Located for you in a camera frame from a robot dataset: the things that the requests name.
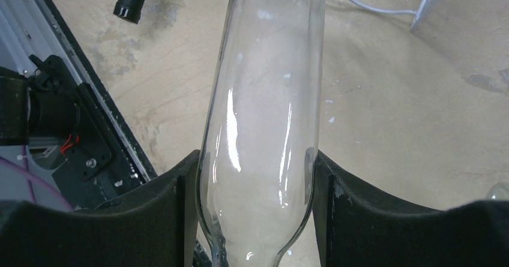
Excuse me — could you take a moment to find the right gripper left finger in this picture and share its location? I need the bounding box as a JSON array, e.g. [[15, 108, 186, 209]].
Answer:
[[1, 150, 199, 266]]

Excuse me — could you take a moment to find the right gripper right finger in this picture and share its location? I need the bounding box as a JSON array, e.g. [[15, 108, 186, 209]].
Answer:
[[313, 152, 508, 266]]

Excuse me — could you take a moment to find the clear square glass bottle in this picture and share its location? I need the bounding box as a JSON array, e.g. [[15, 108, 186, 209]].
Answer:
[[196, 0, 325, 266]]

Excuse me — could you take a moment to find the clear bottle right front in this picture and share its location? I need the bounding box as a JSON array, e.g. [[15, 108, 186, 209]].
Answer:
[[486, 182, 509, 201]]

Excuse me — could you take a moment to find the purple cable loop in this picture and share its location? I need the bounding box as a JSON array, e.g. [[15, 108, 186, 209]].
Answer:
[[0, 154, 74, 212]]

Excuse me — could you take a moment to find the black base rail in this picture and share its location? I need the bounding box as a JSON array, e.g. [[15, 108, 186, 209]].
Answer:
[[1, 0, 157, 211]]

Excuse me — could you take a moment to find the white wire wine rack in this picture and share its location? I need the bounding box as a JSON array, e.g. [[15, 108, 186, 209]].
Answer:
[[326, 0, 454, 34]]

